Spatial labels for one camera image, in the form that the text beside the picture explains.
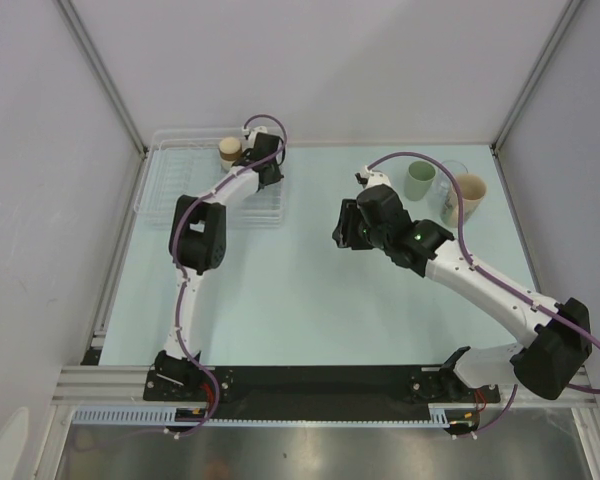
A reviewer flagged brown beige cup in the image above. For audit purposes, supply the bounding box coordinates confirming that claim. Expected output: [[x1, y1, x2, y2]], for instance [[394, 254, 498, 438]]
[[218, 137, 243, 171]]

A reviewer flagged light green cup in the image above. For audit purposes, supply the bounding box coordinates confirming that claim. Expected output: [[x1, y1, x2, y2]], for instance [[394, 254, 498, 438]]
[[405, 160, 436, 201]]

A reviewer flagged clear glass cup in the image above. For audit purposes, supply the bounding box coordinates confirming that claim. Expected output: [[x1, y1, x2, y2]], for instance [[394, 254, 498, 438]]
[[429, 160, 468, 213]]

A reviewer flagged beige patterned mug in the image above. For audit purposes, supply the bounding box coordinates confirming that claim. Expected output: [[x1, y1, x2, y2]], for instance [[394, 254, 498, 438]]
[[441, 174, 487, 228]]

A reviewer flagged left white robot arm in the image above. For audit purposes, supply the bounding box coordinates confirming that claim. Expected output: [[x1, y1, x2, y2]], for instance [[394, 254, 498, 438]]
[[154, 127, 287, 400]]

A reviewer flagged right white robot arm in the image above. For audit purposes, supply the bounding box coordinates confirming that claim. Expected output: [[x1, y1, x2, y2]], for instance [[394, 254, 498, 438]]
[[332, 185, 592, 401]]

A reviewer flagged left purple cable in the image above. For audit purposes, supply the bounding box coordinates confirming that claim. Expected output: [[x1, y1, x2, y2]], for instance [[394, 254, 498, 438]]
[[171, 113, 290, 441]]

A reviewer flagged purple cable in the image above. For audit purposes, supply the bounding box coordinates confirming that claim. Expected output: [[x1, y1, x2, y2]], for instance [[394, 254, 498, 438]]
[[364, 151, 600, 441], [171, 113, 290, 441]]

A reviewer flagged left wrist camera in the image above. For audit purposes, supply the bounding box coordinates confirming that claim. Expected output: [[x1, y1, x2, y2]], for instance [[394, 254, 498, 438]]
[[242, 126, 268, 148]]

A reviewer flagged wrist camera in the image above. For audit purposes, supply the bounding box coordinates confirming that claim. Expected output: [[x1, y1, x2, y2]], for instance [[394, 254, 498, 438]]
[[355, 167, 392, 189], [242, 126, 268, 148]]

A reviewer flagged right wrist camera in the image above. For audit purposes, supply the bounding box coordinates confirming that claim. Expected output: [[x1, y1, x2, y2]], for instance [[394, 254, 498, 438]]
[[355, 167, 392, 189]]

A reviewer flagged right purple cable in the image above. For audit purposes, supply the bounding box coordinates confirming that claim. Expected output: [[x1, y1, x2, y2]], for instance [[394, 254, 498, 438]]
[[364, 151, 600, 441]]

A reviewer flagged white wire dish rack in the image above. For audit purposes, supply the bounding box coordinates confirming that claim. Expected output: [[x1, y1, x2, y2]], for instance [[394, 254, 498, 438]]
[[134, 127, 287, 230]]

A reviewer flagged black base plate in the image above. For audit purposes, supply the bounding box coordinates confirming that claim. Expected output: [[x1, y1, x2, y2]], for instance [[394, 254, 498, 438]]
[[143, 365, 500, 422]]

